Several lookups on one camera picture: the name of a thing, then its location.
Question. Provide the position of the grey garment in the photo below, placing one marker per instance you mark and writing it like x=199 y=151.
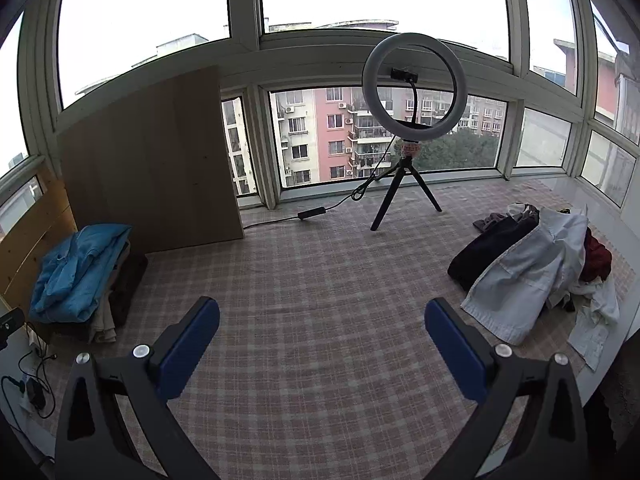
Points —
x=488 y=222

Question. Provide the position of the wooden board panel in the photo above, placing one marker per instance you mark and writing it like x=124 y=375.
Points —
x=156 y=160

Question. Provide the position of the white cloth pieces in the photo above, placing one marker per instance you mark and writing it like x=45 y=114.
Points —
x=597 y=312

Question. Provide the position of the blue jacket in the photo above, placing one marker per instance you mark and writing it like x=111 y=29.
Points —
x=73 y=275

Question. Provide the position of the white shirt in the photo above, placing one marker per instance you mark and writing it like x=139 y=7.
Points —
x=509 y=295

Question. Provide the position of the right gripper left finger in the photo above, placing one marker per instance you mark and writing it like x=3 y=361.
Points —
x=93 y=442

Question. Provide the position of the plaid pink bed sheet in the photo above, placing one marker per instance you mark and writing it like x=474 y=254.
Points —
x=322 y=367

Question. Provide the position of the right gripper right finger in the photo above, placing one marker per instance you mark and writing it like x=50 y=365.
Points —
x=551 y=439

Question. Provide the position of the white ring light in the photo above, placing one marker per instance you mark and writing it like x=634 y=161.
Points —
x=406 y=130

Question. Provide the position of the wooden headboard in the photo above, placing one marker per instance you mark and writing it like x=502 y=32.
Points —
x=43 y=226

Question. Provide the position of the dark red sweater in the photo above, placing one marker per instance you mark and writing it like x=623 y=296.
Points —
x=598 y=260

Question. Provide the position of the dark navy garment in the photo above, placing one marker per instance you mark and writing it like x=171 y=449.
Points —
x=466 y=267

